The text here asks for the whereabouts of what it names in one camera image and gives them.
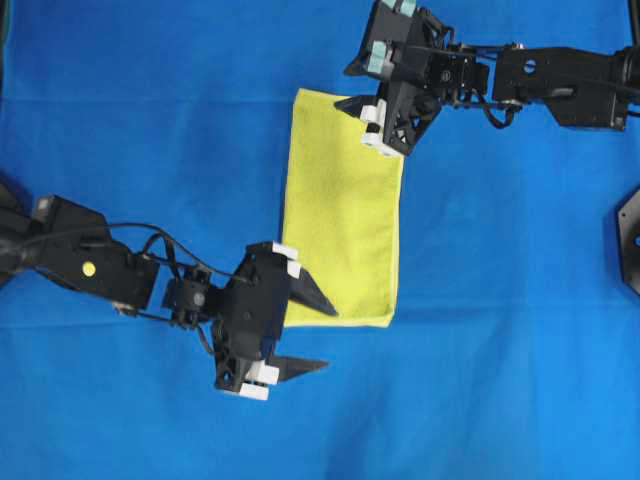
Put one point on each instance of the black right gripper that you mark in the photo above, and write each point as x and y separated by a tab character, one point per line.
394	122

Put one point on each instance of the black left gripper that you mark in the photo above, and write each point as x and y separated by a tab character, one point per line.
250	319

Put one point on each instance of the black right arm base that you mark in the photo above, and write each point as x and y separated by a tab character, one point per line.
627	222

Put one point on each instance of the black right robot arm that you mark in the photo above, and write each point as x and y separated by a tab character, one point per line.
420	70

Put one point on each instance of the blue table cloth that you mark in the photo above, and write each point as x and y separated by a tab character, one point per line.
514	351

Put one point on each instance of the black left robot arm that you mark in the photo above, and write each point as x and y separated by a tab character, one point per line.
72	246

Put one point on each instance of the yellow-green square towel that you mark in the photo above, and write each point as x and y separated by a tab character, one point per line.
341	212

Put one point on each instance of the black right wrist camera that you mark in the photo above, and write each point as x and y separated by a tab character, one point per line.
388	26

